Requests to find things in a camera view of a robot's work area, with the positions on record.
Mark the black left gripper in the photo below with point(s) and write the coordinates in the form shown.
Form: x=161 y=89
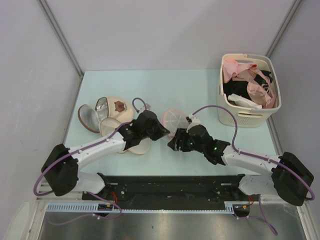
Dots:
x=161 y=131

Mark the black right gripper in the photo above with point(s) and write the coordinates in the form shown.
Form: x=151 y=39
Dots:
x=181 y=134

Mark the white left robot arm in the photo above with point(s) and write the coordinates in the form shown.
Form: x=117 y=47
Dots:
x=62 y=169

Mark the white bra in basket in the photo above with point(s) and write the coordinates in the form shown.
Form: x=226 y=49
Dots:
x=243 y=102

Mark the silver brown-rimmed bra cup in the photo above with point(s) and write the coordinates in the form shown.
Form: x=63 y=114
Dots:
x=88 y=117

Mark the cream plastic laundry basket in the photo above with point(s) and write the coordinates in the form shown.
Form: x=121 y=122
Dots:
x=231 y=114

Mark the black garment in basket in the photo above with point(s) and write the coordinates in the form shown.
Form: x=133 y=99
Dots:
x=240 y=87

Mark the pink bras in basket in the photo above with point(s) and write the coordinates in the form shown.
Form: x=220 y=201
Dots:
x=233 y=70

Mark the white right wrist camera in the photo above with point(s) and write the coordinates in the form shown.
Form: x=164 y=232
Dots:
x=192 y=121

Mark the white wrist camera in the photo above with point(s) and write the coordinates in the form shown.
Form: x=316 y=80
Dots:
x=143 y=108
x=192 y=121

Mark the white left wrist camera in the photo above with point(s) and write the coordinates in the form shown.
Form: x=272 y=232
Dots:
x=143 y=108

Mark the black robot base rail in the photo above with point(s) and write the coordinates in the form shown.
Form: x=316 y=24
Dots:
x=174 y=189

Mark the white slotted cable duct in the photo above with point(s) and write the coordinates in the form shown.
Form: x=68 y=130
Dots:
x=102 y=207

